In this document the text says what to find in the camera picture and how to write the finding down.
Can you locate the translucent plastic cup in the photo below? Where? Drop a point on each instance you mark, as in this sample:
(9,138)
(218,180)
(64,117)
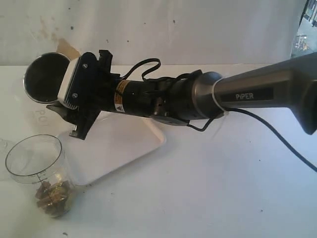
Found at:
(40,119)

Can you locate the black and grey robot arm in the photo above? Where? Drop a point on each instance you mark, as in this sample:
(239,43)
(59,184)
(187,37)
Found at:
(178,100)

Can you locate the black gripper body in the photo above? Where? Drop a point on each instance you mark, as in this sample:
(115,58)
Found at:
(86,114)

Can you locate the clear measuring beaker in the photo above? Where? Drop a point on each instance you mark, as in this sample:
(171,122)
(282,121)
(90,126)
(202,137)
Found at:
(35,159)

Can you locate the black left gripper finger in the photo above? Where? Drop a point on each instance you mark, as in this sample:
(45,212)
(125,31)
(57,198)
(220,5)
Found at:
(59,109)

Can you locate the white rectangular tray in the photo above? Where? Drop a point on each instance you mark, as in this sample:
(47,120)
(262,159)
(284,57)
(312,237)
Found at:
(113,141)

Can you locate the wrist camera with heatsink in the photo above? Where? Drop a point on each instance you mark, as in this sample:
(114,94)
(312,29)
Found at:
(77,81)

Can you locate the stainless steel cup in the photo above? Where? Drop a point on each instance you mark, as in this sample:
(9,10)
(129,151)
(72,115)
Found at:
(43,77)

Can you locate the brown pellets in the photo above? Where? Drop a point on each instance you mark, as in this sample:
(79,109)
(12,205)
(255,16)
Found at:
(54,199)

